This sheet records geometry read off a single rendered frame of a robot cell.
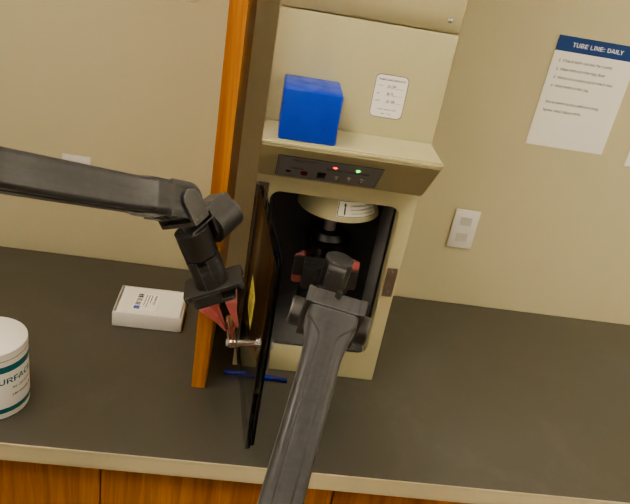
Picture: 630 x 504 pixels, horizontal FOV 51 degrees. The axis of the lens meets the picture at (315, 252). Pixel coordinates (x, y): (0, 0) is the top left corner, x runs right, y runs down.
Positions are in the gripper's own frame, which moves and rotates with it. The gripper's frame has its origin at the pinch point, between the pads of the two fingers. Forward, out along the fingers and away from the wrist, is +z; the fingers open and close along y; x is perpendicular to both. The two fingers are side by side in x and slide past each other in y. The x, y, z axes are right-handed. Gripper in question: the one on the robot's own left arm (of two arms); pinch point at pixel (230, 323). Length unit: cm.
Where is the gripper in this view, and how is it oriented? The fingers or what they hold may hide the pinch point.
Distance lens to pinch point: 118.6
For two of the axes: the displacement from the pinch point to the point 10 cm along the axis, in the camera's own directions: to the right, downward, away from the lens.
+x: 1.2, 4.7, -8.8
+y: -9.6, 2.9, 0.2
